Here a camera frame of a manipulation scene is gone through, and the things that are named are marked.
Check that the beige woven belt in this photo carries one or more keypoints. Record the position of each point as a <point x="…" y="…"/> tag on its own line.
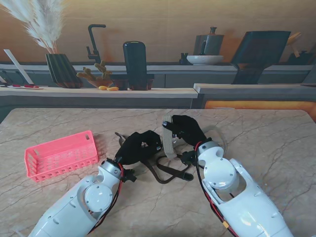
<point x="168" y="143"/>
<point x="212" y="126"/>

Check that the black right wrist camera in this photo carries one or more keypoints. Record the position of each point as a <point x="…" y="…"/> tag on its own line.
<point x="188" y="158"/>

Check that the black angled slab stand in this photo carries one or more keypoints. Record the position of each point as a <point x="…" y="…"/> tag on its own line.
<point x="259" y="54"/>

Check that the pink plastic storage basket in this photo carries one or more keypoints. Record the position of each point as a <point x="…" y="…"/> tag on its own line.
<point x="61" y="153"/>

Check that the black kitchen faucet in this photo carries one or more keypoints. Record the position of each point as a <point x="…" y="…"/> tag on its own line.
<point x="93" y="42"/>

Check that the grey kitchen counter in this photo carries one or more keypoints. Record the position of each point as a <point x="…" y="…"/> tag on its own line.
<point x="185" y="76"/>

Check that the yellow kitchen utensils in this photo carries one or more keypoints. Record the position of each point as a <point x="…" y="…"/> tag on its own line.
<point x="293" y="38"/>

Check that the dark ribbed vase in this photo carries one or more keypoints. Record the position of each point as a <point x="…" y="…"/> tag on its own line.
<point x="61" y="71"/>

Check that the black utensil holder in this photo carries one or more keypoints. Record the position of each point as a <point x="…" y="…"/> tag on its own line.
<point x="300" y="58"/>

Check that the black tall cylinder appliance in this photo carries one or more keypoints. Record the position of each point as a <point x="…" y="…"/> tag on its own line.
<point x="135" y="61"/>

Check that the white plate with red food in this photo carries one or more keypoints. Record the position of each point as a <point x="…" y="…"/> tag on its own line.
<point x="24" y="86"/>

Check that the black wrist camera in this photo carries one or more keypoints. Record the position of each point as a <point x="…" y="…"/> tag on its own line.
<point x="129" y="176"/>
<point x="188" y="158"/>

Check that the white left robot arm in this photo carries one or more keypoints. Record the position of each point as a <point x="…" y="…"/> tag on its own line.
<point x="74" y="207"/>

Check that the white ceramic bowl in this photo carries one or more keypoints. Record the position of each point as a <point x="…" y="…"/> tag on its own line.
<point x="205" y="59"/>

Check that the grey lidded pot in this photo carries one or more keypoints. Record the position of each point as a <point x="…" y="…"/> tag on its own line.
<point x="212" y="44"/>

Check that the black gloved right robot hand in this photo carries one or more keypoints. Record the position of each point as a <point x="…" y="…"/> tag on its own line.
<point x="190" y="130"/>

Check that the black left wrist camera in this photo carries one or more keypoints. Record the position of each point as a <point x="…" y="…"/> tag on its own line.
<point x="129" y="176"/>

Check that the green cactus plant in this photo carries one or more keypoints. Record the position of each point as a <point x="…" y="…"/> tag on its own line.
<point x="101" y="70"/>

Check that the wooden bowl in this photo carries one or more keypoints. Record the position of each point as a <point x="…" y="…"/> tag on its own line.
<point x="98" y="83"/>

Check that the light wooden counter shelf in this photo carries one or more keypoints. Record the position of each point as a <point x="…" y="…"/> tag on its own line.
<point x="74" y="93"/>

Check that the pale stone counter slab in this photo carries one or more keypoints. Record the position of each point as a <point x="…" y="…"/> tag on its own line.
<point x="247" y="88"/>

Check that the white leaning board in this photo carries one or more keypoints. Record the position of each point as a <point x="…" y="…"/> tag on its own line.
<point x="17" y="65"/>

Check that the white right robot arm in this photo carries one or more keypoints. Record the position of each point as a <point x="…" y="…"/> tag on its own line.
<point x="247" y="212"/>

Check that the dark brown woven belt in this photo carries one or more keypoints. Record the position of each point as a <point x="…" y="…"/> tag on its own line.
<point x="187" y="175"/>

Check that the white pampas grass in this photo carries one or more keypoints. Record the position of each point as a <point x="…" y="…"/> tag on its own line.
<point x="47" y="27"/>

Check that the orange fruit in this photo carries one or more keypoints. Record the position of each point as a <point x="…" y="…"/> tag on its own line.
<point x="102" y="87"/>
<point x="112" y="89"/>

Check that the small black countertop item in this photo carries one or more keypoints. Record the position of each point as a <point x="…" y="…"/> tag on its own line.
<point x="184" y="59"/>

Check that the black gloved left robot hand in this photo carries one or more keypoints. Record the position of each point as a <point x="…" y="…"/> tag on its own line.
<point x="130" y="150"/>

